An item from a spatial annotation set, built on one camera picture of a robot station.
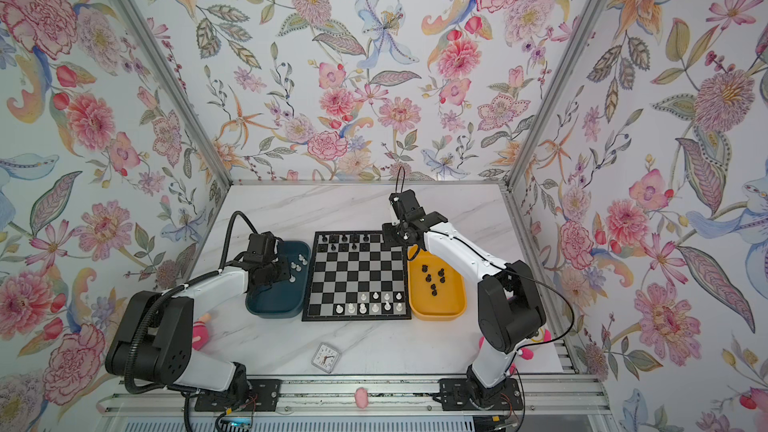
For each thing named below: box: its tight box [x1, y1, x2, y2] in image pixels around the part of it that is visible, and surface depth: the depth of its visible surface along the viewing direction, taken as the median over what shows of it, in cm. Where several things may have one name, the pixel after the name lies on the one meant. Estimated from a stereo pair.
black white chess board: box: [301, 230, 412, 321], surface depth 95 cm
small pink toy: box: [354, 387, 369, 409], surface depth 75 cm
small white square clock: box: [311, 342, 342, 374], surface depth 80 cm
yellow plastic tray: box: [407, 244, 467, 321], surface depth 92 cm
